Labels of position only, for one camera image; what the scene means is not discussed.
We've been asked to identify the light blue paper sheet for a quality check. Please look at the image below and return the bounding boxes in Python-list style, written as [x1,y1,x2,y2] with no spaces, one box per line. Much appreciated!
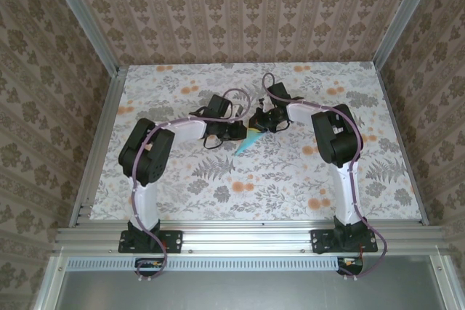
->
[234,126,266,158]

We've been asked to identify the floral patterned table cover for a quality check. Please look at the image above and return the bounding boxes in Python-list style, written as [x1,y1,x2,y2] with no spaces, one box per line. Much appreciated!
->
[89,64,424,222]

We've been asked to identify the aluminium cross beam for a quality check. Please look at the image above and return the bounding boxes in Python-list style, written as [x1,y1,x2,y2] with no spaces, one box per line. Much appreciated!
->
[52,225,450,255]

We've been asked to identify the grey metal panel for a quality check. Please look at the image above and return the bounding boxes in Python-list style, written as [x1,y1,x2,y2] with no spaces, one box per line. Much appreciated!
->
[54,256,453,310]

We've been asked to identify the black connector board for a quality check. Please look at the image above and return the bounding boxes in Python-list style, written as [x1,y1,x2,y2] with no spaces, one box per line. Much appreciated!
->
[134,257,171,277]
[336,256,365,275]

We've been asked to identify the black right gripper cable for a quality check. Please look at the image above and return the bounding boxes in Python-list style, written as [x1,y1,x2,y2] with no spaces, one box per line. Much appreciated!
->
[270,119,291,134]

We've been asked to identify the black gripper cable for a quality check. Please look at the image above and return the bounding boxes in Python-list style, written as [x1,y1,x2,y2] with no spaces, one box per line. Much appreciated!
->
[270,119,291,134]
[202,134,225,150]

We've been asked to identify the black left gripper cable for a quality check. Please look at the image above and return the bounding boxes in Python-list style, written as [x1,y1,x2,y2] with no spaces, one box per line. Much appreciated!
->
[202,134,225,150]

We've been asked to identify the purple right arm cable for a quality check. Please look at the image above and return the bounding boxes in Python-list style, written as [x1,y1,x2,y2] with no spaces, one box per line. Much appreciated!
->
[262,72,389,282]

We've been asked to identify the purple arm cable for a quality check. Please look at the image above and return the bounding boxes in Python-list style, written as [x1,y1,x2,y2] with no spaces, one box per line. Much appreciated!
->
[262,72,389,282]
[130,87,252,282]

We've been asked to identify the aluminium table side rail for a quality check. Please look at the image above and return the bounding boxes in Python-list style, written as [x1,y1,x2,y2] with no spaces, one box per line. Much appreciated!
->
[68,65,129,227]
[375,64,430,227]

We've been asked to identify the slotted grey cable duct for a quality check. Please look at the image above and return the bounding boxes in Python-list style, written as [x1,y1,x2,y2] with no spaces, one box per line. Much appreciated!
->
[67,256,342,272]

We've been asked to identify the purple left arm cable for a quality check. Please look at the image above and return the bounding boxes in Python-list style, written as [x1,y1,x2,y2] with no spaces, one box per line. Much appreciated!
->
[130,87,252,282]

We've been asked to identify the aluminium corner post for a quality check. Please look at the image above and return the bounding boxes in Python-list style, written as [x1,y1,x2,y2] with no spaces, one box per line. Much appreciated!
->
[371,0,445,71]
[42,0,121,76]

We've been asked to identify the aluminium lower frame rail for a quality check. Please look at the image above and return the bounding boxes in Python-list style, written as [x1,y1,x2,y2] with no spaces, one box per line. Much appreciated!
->
[33,255,68,310]
[430,254,465,310]

